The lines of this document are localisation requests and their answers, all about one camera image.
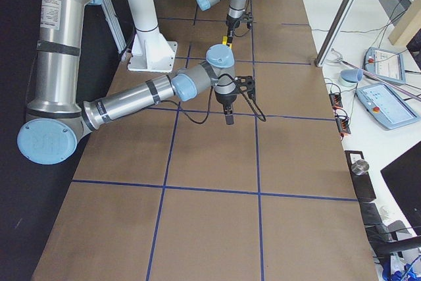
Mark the black box on desk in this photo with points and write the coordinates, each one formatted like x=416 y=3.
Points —
x=362 y=184

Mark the near teach pendant tablet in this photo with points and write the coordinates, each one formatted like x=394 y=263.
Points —
x=386 y=106

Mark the far teach pendant tablet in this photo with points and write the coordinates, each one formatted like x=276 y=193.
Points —
x=385 y=64

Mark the small metal cup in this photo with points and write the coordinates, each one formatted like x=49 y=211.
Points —
x=360 y=167

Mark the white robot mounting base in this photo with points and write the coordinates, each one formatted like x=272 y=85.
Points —
x=154 y=54

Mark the yellow wooden block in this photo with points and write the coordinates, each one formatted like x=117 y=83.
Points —
x=227 y=40

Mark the black computer monitor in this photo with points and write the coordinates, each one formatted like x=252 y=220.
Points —
x=402 y=177

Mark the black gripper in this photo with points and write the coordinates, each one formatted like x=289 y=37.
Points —
x=231 y=24
x=225 y=99

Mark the teach pendant tablet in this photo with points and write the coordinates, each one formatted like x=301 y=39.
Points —
x=386 y=106
x=385 y=64

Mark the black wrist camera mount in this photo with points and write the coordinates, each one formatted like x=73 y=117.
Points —
x=247 y=84
x=247 y=18

